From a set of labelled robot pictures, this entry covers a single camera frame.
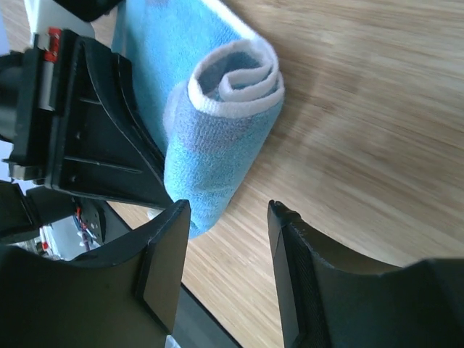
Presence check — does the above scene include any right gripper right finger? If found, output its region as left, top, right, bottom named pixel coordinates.
left=268, top=201, right=463, bottom=347

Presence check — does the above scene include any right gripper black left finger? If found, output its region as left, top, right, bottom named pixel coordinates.
left=0, top=199, right=192, bottom=348

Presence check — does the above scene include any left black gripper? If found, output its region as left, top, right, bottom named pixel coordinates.
left=0, top=27, right=171, bottom=244

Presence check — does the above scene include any blue polka dot towel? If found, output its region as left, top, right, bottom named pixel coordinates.
left=112, top=1, right=285, bottom=238

